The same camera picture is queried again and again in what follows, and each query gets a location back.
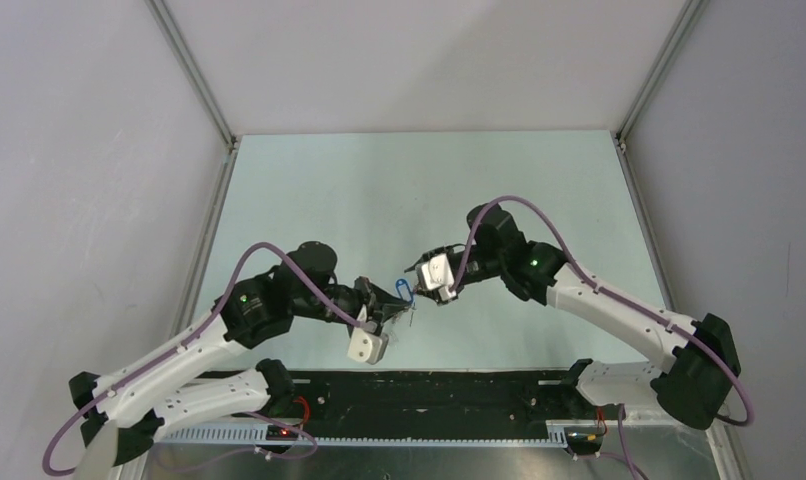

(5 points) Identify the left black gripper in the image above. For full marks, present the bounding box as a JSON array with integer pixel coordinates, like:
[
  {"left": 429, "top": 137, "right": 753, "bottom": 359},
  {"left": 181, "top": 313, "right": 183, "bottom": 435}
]
[{"left": 291, "top": 276, "right": 408, "bottom": 332}]

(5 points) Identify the key bunch with red band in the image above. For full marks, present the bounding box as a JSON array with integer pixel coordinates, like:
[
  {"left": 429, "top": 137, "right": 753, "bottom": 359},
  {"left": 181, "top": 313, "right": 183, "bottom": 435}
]
[{"left": 384, "top": 277, "right": 416, "bottom": 345}]

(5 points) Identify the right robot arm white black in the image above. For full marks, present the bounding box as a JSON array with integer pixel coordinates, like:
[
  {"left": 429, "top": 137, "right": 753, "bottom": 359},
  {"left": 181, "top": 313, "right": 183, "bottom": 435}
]
[{"left": 409, "top": 200, "right": 744, "bottom": 430}]

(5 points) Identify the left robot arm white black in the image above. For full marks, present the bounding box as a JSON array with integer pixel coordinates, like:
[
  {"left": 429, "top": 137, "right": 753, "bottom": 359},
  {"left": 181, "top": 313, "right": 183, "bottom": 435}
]
[{"left": 69, "top": 241, "right": 411, "bottom": 466}]

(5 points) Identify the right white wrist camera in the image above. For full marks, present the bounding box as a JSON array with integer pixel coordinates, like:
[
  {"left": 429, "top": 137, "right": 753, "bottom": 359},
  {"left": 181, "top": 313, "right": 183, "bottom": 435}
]
[{"left": 415, "top": 253, "right": 458, "bottom": 305}]

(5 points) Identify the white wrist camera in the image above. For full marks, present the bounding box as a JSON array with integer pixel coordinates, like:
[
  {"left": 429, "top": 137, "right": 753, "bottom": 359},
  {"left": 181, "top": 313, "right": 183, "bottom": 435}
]
[
  {"left": 415, "top": 253, "right": 458, "bottom": 305},
  {"left": 346, "top": 328, "right": 389, "bottom": 365}
]

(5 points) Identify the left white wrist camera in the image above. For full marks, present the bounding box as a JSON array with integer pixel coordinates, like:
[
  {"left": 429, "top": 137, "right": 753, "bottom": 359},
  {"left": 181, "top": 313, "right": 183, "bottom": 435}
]
[{"left": 346, "top": 328, "right": 389, "bottom": 365}]

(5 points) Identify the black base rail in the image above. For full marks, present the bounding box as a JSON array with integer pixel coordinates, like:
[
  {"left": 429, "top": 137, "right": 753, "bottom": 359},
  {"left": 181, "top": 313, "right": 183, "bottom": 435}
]
[{"left": 197, "top": 369, "right": 620, "bottom": 444}]

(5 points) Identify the white cable duct strip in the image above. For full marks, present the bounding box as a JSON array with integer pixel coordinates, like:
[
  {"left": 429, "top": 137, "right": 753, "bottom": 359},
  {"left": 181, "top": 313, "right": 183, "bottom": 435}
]
[{"left": 160, "top": 422, "right": 605, "bottom": 449}]

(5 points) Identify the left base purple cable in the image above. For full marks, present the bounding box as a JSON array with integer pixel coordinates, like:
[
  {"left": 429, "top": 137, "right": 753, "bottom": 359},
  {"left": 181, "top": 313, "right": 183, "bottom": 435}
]
[{"left": 171, "top": 410, "right": 319, "bottom": 475}]

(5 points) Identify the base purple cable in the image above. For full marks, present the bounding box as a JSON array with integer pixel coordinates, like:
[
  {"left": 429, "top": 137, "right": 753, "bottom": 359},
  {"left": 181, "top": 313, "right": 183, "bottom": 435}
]
[
  {"left": 598, "top": 404, "right": 649, "bottom": 480},
  {"left": 171, "top": 410, "right": 319, "bottom": 475}
]

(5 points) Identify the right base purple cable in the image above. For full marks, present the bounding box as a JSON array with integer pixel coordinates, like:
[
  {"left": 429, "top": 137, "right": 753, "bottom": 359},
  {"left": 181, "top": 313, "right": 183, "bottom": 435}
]
[{"left": 598, "top": 404, "right": 649, "bottom": 480}]

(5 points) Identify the left aluminium frame post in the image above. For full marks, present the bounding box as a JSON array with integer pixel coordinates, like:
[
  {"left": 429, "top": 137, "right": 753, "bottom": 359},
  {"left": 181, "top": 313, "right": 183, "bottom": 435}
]
[{"left": 144, "top": 0, "right": 237, "bottom": 152}]

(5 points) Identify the aluminium frame post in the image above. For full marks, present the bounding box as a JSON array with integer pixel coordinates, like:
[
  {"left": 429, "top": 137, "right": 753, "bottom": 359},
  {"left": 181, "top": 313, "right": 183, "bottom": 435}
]
[
  {"left": 614, "top": 0, "right": 709, "bottom": 152},
  {"left": 144, "top": 0, "right": 237, "bottom": 152}
]

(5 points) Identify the right aluminium frame post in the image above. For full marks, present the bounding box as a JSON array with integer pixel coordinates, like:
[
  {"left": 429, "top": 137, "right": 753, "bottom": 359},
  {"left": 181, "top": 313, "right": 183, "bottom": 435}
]
[{"left": 614, "top": 0, "right": 709, "bottom": 152}]

